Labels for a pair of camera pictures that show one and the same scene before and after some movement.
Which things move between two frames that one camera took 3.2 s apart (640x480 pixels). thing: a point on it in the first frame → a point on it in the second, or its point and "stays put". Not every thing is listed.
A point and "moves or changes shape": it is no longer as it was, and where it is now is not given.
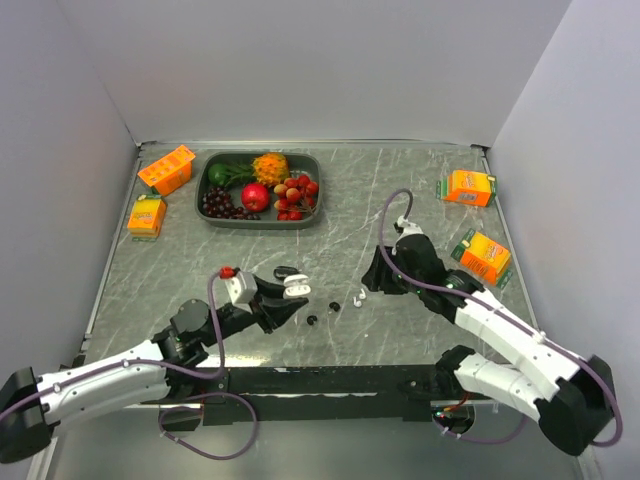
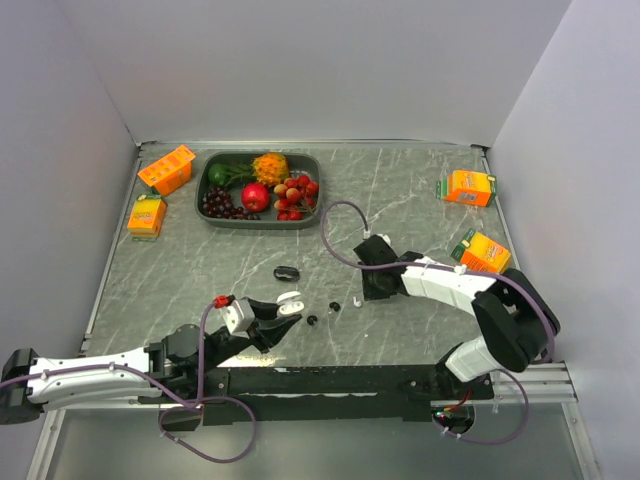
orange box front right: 486,255 stays put
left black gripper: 274,312 → 269,329
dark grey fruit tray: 258,190 stays put
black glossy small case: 283,271 stays put
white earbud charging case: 296,285 moves or changes shape
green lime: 218,174 stays put
